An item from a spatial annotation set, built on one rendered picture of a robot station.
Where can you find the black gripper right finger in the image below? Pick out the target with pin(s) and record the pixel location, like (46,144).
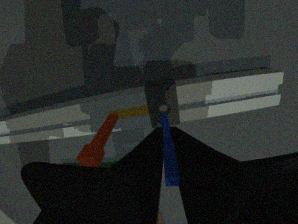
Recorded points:
(214,187)

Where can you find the grey aluminum slotted rail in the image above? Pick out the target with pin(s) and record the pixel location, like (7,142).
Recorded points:
(187,100)

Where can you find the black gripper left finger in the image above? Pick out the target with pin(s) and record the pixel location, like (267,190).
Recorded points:
(129,189)

